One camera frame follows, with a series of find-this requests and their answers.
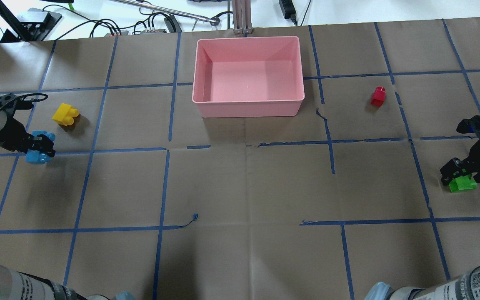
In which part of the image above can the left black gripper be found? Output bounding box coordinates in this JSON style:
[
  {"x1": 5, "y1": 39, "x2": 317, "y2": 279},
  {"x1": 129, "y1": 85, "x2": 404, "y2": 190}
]
[{"x1": 0, "y1": 94, "x2": 56, "y2": 158}]

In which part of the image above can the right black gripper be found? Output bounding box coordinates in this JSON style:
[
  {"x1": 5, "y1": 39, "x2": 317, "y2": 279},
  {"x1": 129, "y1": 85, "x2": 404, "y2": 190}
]
[{"x1": 440, "y1": 115, "x2": 480, "y2": 186}]

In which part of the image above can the blue toy block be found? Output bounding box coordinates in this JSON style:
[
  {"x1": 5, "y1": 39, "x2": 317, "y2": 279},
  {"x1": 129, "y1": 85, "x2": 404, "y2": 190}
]
[{"x1": 25, "y1": 130, "x2": 56, "y2": 165}]

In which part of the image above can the green toy block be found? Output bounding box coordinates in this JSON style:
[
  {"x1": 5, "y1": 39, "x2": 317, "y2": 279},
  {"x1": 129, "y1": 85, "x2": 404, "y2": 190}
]
[{"x1": 448, "y1": 174, "x2": 478, "y2": 193}]

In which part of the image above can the yellow toy block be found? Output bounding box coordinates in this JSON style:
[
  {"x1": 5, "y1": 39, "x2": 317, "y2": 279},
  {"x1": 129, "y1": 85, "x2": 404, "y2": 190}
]
[{"x1": 52, "y1": 103, "x2": 80, "y2": 127}]

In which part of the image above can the red toy block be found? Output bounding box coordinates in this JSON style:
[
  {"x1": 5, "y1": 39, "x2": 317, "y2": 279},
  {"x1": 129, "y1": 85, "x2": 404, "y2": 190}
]
[{"x1": 371, "y1": 87, "x2": 385, "y2": 108}]

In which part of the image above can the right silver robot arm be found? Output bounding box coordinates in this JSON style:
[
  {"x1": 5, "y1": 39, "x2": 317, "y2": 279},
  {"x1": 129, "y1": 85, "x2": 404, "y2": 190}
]
[{"x1": 366, "y1": 115, "x2": 480, "y2": 300}]

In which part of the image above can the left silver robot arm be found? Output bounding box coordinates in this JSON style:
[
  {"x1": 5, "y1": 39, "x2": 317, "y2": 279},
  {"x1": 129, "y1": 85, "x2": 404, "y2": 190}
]
[{"x1": 0, "y1": 93, "x2": 85, "y2": 300}]

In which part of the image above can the pink plastic box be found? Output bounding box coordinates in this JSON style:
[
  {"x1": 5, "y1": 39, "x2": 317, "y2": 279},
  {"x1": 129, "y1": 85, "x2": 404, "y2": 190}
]
[{"x1": 192, "y1": 36, "x2": 305, "y2": 118}]

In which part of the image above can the metal rod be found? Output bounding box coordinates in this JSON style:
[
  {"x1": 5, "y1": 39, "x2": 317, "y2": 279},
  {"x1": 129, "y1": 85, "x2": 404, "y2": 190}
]
[{"x1": 113, "y1": 0, "x2": 221, "y2": 25}]

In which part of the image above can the black power adapter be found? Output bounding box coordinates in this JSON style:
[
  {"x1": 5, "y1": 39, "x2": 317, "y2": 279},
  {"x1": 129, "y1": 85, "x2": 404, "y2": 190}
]
[{"x1": 278, "y1": 0, "x2": 297, "y2": 24}]

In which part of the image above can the aluminium frame post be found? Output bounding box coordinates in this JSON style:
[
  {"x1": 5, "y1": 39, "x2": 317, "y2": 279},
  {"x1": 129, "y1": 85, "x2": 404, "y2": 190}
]
[{"x1": 232, "y1": 0, "x2": 253, "y2": 35}]

